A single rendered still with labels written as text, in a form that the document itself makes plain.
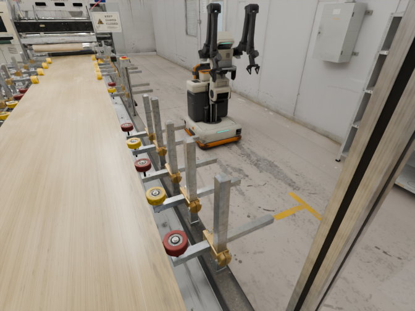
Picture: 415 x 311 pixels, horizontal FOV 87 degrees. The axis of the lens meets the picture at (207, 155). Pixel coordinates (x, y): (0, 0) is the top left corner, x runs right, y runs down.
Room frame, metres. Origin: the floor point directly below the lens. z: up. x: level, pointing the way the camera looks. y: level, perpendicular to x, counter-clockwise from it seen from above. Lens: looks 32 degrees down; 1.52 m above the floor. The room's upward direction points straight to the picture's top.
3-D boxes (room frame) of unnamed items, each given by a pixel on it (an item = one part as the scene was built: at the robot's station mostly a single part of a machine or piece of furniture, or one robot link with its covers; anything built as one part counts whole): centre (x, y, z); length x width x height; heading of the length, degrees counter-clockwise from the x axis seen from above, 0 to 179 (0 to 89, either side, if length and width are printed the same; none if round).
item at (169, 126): (0.93, 0.18, 0.88); 0.04 x 0.04 x 0.48; 26
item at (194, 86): (2.99, -0.02, 0.59); 0.55 x 0.34 x 0.83; 116
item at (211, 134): (2.91, -0.06, 0.16); 0.67 x 0.64 x 0.25; 26
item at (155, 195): (0.68, 0.21, 0.85); 0.08 x 0.08 x 0.11
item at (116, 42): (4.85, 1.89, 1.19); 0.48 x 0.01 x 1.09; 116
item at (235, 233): (0.54, -0.07, 0.80); 0.43 x 0.03 x 0.04; 116
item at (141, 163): (0.91, 0.32, 0.85); 0.08 x 0.08 x 0.11
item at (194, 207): (0.73, 0.08, 0.83); 0.14 x 0.06 x 0.05; 26
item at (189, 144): (0.71, 0.07, 0.90); 0.04 x 0.04 x 0.48; 26
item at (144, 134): (1.44, 0.36, 0.81); 0.43 x 0.03 x 0.04; 116
